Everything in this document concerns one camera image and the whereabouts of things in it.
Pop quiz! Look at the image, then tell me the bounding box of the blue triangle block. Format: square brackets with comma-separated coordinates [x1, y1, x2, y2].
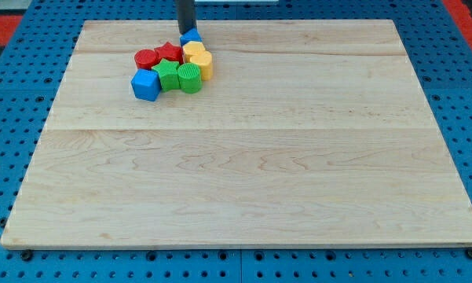
[179, 28, 203, 46]

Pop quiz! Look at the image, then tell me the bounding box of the yellow heart block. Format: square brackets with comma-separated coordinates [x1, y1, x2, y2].
[182, 41, 206, 62]

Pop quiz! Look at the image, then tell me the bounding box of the wooden board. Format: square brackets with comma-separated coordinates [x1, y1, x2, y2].
[1, 20, 472, 250]

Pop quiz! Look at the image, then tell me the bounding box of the green cylinder block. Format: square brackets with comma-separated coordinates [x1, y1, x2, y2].
[177, 63, 203, 94]

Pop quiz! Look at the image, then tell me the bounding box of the yellow cylinder block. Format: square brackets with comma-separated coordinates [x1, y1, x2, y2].
[190, 50, 214, 81]

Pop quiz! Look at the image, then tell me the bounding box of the green star block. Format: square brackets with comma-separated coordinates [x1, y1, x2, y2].
[152, 58, 180, 92]

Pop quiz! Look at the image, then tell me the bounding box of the blue cube block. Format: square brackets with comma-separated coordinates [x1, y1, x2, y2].
[131, 69, 162, 101]

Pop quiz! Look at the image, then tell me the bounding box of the red star block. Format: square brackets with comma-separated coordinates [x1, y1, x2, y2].
[154, 42, 184, 64]

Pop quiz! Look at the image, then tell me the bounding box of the red cylinder block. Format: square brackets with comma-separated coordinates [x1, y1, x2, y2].
[134, 49, 159, 70]

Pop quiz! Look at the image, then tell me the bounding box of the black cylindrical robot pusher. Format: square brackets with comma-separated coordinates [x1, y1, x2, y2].
[174, 0, 197, 35]

